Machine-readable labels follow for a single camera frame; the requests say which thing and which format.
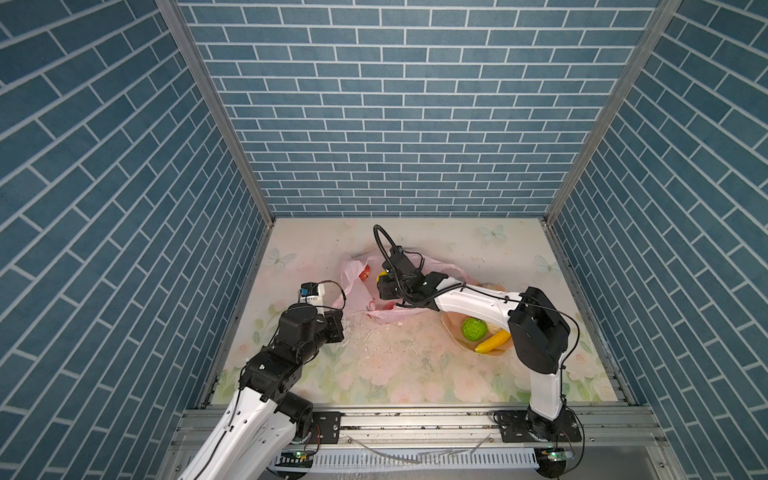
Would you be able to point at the peach scalloped bowl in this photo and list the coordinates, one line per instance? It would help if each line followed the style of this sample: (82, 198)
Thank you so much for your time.
(491, 306)

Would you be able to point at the pink plastic bag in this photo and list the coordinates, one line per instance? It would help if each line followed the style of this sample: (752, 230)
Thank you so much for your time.
(362, 298)

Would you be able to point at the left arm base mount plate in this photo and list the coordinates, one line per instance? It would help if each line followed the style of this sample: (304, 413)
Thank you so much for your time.
(317, 427)

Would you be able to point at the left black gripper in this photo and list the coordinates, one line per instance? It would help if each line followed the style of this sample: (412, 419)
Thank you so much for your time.
(334, 320)

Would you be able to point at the left metal corner post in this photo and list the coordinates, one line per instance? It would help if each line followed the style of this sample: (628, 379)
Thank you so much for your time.
(182, 35)

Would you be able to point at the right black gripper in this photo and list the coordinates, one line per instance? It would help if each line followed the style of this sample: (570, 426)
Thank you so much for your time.
(383, 287)

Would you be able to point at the right metal corner post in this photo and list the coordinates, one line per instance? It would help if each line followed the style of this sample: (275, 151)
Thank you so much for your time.
(657, 24)

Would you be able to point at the green fake fruit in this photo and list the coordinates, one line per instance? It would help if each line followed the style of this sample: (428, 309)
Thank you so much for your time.
(473, 329)

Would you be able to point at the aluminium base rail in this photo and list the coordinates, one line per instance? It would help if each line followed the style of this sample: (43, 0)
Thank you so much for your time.
(603, 425)

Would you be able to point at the yellow fake banana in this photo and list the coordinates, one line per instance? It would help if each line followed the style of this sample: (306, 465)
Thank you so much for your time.
(494, 342)

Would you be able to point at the red fake apple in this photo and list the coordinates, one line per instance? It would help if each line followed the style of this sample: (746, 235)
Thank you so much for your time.
(365, 273)

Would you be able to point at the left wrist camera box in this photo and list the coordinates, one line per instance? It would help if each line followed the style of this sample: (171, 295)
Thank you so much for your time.
(312, 293)

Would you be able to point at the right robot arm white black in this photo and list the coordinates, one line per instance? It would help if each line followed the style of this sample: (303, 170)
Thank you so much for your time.
(539, 333)

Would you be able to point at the metal corner post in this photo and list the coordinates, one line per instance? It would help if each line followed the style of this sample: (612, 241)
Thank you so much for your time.
(657, 24)
(182, 35)

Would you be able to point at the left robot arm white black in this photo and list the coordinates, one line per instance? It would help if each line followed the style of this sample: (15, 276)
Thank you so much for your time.
(265, 416)

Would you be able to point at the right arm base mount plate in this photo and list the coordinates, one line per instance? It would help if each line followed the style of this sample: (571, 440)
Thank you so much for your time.
(527, 426)

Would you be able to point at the green circuit board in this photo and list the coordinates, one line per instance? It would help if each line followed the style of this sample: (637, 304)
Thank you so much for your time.
(295, 460)
(552, 454)

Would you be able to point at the white slotted cable duct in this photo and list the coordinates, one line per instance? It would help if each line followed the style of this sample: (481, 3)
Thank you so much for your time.
(396, 460)

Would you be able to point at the right green circuit board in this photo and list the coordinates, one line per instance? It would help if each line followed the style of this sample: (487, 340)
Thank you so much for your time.
(552, 454)

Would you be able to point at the left green circuit board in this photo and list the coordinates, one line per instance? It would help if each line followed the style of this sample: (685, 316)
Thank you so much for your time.
(295, 460)

